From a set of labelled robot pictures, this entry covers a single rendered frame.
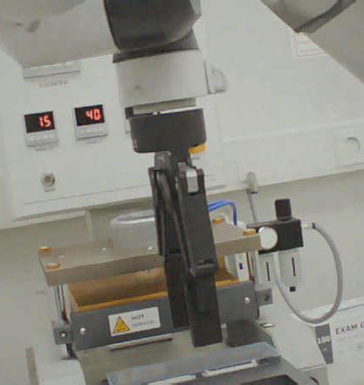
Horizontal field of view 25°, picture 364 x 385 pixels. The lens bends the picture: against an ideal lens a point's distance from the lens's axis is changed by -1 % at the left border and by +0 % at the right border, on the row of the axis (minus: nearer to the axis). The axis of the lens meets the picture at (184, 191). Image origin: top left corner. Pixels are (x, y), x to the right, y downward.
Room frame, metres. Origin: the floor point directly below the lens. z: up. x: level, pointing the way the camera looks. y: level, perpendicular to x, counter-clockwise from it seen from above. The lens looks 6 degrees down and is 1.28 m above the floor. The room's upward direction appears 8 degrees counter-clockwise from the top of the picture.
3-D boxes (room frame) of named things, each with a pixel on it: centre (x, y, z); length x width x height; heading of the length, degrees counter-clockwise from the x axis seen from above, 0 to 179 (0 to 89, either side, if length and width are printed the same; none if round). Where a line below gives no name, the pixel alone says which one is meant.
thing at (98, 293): (1.07, 0.06, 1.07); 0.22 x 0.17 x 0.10; 103
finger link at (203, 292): (0.76, -0.01, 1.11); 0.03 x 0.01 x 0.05; 14
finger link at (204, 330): (0.78, 0.00, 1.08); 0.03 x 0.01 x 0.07; 104
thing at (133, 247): (1.11, 0.05, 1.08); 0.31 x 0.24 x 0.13; 103
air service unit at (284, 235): (1.25, -0.13, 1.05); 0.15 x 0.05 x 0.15; 103
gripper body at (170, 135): (0.82, 0.01, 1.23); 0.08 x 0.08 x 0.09
